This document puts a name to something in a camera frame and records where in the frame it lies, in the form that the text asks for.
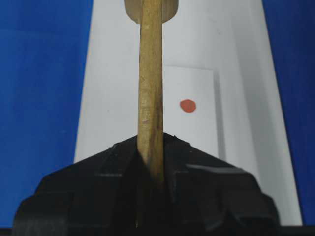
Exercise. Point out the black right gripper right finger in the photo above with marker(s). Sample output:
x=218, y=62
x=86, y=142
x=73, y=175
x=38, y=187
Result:
x=210, y=197

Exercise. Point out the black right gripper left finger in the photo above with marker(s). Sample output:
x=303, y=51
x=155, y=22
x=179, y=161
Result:
x=94, y=197

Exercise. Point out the wooden mallet hammer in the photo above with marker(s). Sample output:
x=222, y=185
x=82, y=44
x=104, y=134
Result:
x=150, y=15

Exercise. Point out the white paper strip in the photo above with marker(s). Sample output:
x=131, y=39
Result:
x=203, y=128

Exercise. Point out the white foam board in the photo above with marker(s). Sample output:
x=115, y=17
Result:
x=219, y=85

